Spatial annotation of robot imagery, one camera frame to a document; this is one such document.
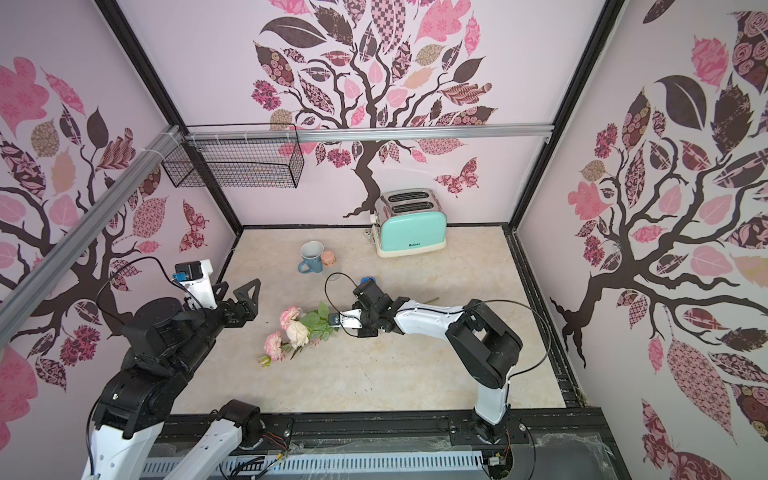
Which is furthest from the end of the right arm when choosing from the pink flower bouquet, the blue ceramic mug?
the blue ceramic mug

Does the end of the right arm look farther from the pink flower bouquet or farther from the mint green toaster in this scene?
the mint green toaster

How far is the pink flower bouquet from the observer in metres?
0.79

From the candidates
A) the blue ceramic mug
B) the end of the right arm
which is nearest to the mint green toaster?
the blue ceramic mug

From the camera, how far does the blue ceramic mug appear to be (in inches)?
39.6

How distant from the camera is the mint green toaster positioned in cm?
103

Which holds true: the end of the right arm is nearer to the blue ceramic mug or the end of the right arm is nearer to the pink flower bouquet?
the pink flower bouquet

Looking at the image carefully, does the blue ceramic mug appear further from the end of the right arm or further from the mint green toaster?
the end of the right arm

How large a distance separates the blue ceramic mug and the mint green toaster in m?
0.22

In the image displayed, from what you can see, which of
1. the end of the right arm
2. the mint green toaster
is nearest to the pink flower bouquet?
the end of the right arm

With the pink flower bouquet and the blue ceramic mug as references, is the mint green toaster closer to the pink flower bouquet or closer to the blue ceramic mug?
the blue ceramic mug

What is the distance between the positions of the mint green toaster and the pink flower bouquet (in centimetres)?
35

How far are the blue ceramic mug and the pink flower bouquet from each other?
0.67 feet
